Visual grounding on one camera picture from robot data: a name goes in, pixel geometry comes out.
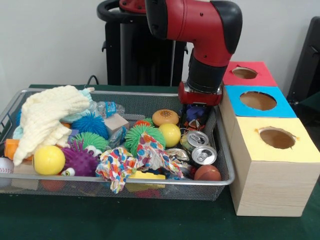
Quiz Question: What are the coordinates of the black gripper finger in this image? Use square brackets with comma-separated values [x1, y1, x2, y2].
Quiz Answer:
[180, 103, 188, 123]
[206, 104, 214, 125]

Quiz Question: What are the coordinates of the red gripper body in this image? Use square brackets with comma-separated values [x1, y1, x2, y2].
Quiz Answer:
[177, 81, 224, 106]

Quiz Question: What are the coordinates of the orange tiger plush toy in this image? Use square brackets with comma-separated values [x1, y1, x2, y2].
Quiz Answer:
[183, 117, 207, 132]

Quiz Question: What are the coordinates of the colourful dotted cloth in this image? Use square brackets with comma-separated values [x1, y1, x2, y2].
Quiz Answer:
[95, 131, 185, 195]

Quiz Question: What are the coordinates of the light blue waffle cloth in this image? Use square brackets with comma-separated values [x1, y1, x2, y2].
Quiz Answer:
[12, 87, 95, 140]

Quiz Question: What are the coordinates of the cream waffle cloth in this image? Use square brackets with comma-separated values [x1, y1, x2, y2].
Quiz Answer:
[12, 85, 90, 167]

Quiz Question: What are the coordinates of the silver mesh bin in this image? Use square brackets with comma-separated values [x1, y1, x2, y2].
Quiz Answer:
[0, 88, 236, 202]

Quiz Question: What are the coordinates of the wooden box with three holes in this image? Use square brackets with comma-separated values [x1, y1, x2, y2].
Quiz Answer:
[217, 61, 320, 217]

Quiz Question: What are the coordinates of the toy hamburger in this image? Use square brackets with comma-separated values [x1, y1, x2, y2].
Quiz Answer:
[151, 109, 180, 126]

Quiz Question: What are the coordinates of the green spiky ball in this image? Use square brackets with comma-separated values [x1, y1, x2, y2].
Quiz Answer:
[124, 124, 165, 157]

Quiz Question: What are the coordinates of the brown toy football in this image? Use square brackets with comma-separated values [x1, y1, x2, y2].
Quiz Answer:
[194, 164, 222, 181]

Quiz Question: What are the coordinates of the yellow cheese wedge toy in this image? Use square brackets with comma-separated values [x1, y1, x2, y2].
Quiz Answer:
[128, 171, 167, 181]

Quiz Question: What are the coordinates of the black upright panel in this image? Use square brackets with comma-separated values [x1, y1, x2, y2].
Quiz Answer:
[286, 16, 320, 102]

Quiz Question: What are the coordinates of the purple spiky monster toy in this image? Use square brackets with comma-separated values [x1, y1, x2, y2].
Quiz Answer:
[61, 139, 100, 177]

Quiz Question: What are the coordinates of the yellow smiley ball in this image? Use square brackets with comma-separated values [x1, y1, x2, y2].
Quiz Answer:
[32, 145, 66, 176]

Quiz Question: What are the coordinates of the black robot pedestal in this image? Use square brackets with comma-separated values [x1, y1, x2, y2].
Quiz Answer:
[96, 0, 201, 87]

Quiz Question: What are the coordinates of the black cable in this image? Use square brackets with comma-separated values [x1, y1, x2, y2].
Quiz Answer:
[87, 74, 100, 86]

